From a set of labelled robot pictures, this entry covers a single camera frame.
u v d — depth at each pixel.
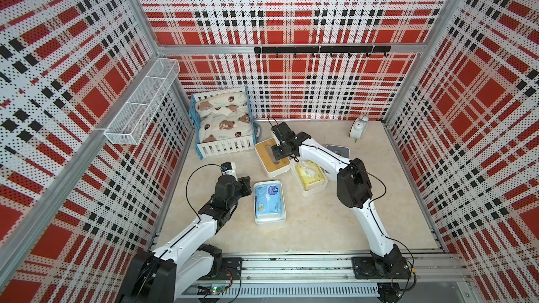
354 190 0.60
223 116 1.11
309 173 0.93
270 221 0.82
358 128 1.04
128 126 0.93
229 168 0.75
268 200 0.86
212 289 0.69
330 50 0.89
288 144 0.74
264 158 0.95
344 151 1.02
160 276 0.40
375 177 0.55
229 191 0.65
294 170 0.98
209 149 1.02
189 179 1.01
